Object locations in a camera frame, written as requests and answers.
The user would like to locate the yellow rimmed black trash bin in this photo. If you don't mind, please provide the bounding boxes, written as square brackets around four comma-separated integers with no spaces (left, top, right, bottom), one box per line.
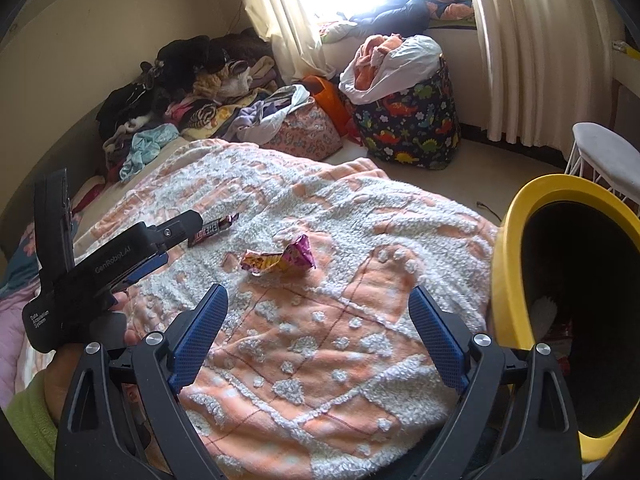
[490,174,640,463]

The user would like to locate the person's left hand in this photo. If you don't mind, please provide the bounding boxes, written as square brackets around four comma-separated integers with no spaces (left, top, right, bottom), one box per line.
[42,292,143,413]

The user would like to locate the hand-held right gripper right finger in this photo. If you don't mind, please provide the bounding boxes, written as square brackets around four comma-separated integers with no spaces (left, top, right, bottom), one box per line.
[408,285,583,480]

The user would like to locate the pile of clothes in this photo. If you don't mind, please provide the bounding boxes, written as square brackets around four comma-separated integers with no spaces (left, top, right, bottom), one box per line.
[95,27,281,181]

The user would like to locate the white wire stool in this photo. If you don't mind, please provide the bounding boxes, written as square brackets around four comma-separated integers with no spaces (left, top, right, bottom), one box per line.
[565,122,640,206]

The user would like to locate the light blue garment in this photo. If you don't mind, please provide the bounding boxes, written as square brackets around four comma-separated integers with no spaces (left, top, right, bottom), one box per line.
[119,124,181,183]

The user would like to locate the cream curtain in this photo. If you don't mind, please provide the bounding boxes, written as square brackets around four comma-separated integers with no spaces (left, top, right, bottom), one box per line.
[470,0,626,151]
[227,0,338,86]

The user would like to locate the clothes on windowsill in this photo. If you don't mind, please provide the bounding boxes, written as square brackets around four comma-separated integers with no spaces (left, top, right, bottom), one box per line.
[317,0,476,41]

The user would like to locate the beige bed sheet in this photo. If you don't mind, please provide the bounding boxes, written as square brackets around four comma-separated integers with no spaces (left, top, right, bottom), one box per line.
[70,137,191,221]

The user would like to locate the person's left forearm green sleeve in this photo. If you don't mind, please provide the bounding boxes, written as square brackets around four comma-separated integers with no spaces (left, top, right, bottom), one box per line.
[5,375,58,466]

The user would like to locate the white bag of orange clothes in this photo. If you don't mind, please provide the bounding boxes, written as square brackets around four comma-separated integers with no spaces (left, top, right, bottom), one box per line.
[339,34,443,106]

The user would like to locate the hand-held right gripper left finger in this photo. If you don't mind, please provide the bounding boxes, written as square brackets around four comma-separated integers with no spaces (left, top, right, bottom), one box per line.
[55,283,229,480]

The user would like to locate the white foam fruit net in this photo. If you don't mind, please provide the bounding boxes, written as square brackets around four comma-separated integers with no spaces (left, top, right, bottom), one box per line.
[530,296,558,341]

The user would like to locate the dinosaur print laundry basket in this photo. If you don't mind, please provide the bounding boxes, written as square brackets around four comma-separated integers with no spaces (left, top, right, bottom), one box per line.
[350,55,462,170]

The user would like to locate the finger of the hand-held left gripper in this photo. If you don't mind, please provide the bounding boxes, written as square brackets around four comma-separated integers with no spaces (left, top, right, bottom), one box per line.
[149,211,204,252]
[106,252,169,294]

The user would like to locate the purple yellow wrapper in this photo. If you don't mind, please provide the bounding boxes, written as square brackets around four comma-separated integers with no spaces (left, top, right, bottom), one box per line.
[240,234,318,278]

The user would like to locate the brown candy wrapper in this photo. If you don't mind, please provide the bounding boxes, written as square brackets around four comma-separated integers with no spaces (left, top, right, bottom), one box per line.
[187,213,240,247]

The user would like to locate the orange white fleece blanket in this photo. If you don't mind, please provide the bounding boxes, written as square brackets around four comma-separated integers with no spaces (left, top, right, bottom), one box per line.
[15,137,501,480]

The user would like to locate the pink printed quilt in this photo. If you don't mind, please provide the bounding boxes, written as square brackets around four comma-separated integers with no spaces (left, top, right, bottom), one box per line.
[0,220,46,396]

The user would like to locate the white vanity desk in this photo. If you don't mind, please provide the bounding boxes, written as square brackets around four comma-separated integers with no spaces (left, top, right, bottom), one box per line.
[610,40,640,91]

